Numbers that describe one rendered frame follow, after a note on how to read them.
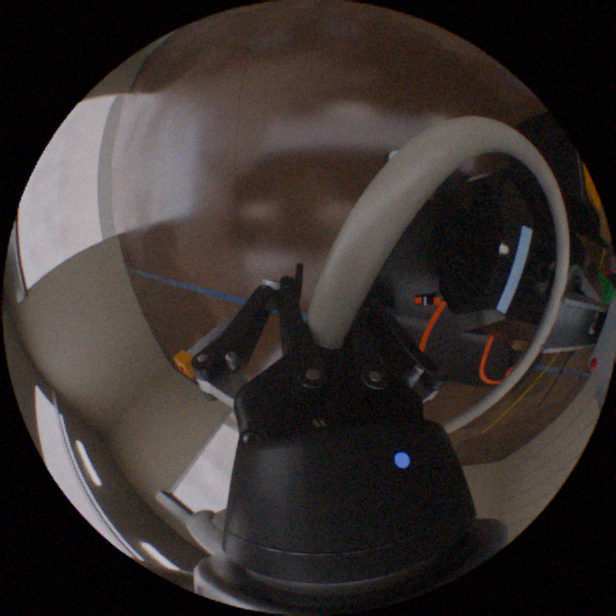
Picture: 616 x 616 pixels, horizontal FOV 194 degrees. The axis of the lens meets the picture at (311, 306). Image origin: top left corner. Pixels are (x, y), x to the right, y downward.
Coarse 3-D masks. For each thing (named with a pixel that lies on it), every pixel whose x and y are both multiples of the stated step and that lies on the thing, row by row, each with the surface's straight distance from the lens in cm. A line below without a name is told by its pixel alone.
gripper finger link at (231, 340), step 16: (256, 304) 12; (240, 320) 11; (256, 320) 11; (224, 336) 10; (240, 336) 10; (256, 336) 12; (208, 352) 9; (224, 352) 9; (240, 352) 10; (192, 368) 9; (208, 368) 8
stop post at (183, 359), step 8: (264, 280) 176; (272, 288) 171; (224, 320) 136; (216, 328) 130; (224, 328) 128; (208, 336) 126; (216, 336) 123; (200, 344) 122; (208, 344) 120; (184, 352) 118; (192, 352) 119; (176, 360) 117; (184, 360) 113; (184, 368) 115; (192, 376) 118
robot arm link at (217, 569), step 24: (480, 528) 7; (504, 528) 7; (456, 552) 6; (480, 552) 5; (216, 576) 6; (240, 576) 6; (264, 576) 6; (408, 576) 5; (432, 576) 5; (456, 576) 5; (240, 600) 5; (264, 600) 5; (288, 600) 5; (312, 600) 5; (336, 600) 5; (360, 600) 5; (384, 600) 4
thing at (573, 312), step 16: (576, 304) 50; (592, 304) 61; (608, 304) 92; (560, 320) 56; (576, 320) 65; (592, 320) 79; (560, 336) 60; (576, 336) 69; (592, 336) 85; (544, 352) 49
